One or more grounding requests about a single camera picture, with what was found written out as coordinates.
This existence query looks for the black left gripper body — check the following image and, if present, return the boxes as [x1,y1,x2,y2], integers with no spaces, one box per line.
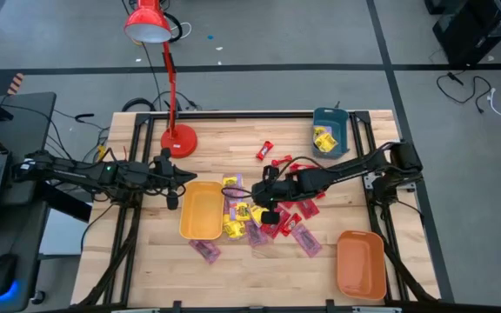
[148,147,183,211]

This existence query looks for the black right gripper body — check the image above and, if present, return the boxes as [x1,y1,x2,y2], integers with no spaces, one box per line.
[250,163,306,226]

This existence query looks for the red desk lamp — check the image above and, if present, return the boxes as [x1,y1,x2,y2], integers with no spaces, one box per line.
[123,0,199,160]

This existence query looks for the yellow plastic bin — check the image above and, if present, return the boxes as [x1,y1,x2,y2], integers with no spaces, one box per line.
[178,180,226,241]

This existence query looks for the teal plastic bin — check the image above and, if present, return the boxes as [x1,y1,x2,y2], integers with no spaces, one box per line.
[311,107,351,160]

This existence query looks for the orange plastic bin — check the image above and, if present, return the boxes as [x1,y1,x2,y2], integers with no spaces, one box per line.
[336,230,387,301]

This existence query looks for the white flat panel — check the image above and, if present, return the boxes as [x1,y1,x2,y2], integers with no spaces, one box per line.
[39,207,89,256]

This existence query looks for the black side desk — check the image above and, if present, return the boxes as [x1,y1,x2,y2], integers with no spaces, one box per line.
[0,90,58,313]

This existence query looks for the black computer mouse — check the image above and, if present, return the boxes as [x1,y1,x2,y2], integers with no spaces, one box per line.
[0,253,19,299]

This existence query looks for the black computer case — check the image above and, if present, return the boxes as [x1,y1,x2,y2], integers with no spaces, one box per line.
[424,0,501,69]

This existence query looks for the black thick hose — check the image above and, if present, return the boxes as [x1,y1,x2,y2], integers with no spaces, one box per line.
[121,97,158,113]

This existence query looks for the black coiled cable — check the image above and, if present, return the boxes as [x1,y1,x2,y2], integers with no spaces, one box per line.
[163,10,185,44]

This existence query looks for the black floor cable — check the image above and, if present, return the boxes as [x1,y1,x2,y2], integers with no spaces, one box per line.
[435,71,494,115]

